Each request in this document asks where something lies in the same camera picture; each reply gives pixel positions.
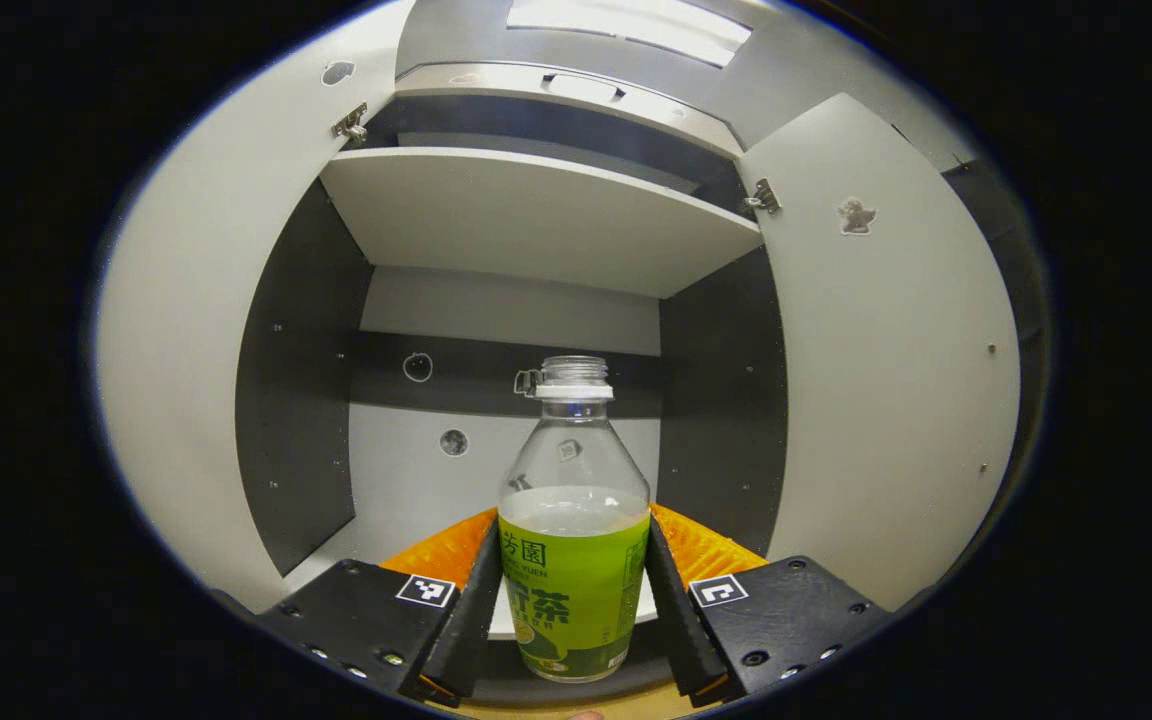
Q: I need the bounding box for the clear bottle with green label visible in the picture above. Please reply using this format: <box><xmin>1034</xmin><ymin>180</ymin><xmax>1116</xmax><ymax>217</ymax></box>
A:
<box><xmin>498</xmin><ymin>355</ymin><xmax>652</xmax><ymax>684</ymax></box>

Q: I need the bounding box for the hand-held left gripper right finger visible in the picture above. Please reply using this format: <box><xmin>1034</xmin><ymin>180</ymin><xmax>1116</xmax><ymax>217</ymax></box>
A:
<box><xmin>644</xmin><ymin>503</ymin><xmax>892</xmax><ymax>709</ymax></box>

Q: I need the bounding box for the grey drawer front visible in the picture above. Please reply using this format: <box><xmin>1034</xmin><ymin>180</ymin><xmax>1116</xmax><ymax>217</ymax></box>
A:
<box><xmin>394</xmin><ymin>62</ymin><xmax>745</xmax><ymax>159</ymax></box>

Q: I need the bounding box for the grey cabinet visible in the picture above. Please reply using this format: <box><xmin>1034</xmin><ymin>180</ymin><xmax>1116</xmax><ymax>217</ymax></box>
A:
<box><xmin>234</xmin><ymin>62</ymin><xmax>787</xmax><ymax>701</ymax></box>

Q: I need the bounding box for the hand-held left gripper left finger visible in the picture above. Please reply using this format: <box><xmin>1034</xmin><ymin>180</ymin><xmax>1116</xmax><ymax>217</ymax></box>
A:
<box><xmin>256</xmin><ymin>508</ymin><xmax>505</xmax><ymax>709</ymax></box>

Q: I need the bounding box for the grey cabinet door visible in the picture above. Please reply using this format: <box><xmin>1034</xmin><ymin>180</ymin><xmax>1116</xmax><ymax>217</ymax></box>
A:
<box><xmin>736</xmin><ymin>93</ymin><xmax>1022</xmax><ymax>613</ymax></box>
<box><xmin>96</xmin><ymin>0</ymin><xmax>417</xmax><ymax>613</ymax></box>

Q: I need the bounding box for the black drawer handle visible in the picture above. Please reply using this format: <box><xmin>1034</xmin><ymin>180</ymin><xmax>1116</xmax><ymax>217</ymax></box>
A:
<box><xmin>543</xmin><ymin>73</ymin><xmax>627</xmax><ymax>104</ymax></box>

